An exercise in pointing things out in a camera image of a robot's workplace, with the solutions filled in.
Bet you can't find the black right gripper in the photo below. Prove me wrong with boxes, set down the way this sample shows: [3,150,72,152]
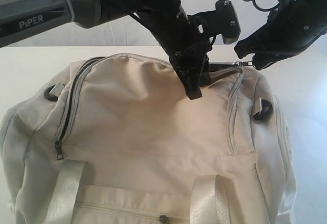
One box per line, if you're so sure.
[234,0,326,70]

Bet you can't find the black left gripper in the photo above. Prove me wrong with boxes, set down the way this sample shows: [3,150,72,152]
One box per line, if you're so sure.
[137,2,212,99]

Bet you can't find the metal zipper pull with ring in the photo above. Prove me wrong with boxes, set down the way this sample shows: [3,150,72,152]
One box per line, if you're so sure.
[233,60,255,68]

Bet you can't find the beige fabric duffel bag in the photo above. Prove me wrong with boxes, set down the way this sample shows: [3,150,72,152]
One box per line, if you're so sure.
[1,54,297,223]

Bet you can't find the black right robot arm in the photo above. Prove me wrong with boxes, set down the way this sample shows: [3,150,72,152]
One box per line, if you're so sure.
[235,0,326,70]

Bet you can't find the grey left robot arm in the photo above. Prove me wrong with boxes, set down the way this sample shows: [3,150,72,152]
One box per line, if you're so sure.
[1,0,211,99]

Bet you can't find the dark front pocket zipper pull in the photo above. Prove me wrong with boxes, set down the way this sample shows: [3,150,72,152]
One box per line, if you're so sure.
[159,215,170,224]

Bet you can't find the black right D-ring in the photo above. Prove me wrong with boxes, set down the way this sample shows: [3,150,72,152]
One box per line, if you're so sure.
[252,97,273,121]

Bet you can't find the black d-ring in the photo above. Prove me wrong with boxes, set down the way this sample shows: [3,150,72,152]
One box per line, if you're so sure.
[44,83,65,103]
[252,97,273,121]

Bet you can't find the black left D-ring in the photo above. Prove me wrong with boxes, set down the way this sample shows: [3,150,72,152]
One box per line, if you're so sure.
[44,83,65,103]

